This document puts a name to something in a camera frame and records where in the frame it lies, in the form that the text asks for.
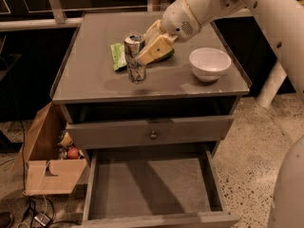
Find redbull can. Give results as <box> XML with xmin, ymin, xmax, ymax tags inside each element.
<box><xmin>123</xmin><ymin>32</ymin><xmax>146</xmax><ymax>84</ymax></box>

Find green chip bag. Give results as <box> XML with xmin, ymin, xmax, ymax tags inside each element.
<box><xmin>110</xmin><ymin>43</ymin><xmax>175</xmax><ymax>71</ymax></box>

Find black cables on floor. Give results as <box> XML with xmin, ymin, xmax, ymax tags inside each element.
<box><xmin>17</xmin><ymin>197</ymin><xmax>80</xmax><ymax>228</ymax></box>

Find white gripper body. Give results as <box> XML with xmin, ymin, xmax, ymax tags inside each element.
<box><xmin>161</xmin><ymin>0</ymin><xmax>200</xmax><ymax>42</ymax></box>

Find dark shoe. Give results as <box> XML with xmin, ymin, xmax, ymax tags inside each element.
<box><xmin>0</xmin><ymin>212</ymin><xmax>13</xmax><ymax>228</ymax></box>

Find white bowl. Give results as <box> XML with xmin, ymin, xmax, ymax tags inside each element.
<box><xmin>189</xmin><ymin>47</ymin><xmax>232</xmax><ymax>82</ymax></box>

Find snack packet in box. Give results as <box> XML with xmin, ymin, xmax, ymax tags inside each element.
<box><xmin>58</xmin><ymin>131</ymin><xmax>73</xmax><ymax>149</ymax></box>

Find brown cardboard box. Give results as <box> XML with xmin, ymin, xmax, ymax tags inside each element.
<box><xmin>13</xmin><ymin>103</ymin><xmax>87</xmax><ymax>196</ymax></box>

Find grey drawer cabinet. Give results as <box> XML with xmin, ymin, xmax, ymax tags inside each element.
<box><xmin>49</xmin><ymin>10</ymin><xmax>253</xmax><ymax>228</ymax></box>

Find metal railing frame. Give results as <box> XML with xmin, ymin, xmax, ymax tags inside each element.
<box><xmin>0</xmin><ymin>0</ymin><xmax>304</xmax><ymax>32</ymax></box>

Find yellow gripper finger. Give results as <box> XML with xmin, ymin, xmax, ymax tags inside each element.
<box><xmin>136</xmin><ymin>33</ymin><xmax>177</xmax><ymax>65</ymax></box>
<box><xmin>143</xmin><ymin>20</ymin><xmax>166</xmax><ymax>45</ymax></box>

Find red apple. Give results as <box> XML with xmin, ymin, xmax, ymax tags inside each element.
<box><xmin>67</xmin><ymin>147</ymin><xmax>80</xmax><ymax>160</ymax></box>

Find round metal drawer knob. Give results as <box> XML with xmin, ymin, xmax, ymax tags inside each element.
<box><xmin>150</xmin><ymin>130</ymin><xmax>158</xmax><ymax>140</ymax></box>

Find grey open middle drawer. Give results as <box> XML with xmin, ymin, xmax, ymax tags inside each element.
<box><xmin>82</xmin><ymin>143</ymin><xmax>239</xmax><ymax>228</ymax></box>

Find grey top drawer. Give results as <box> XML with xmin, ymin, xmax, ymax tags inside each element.
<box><xmin>66</xmin><ymin>115</ymin><xmax>234</xmax><ymax>149</ymax></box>

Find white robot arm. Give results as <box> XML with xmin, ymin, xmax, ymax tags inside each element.
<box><xmin>136</xmin><ymin>0</ymin><xmax>304</xmax><ymax>228</ymax></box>

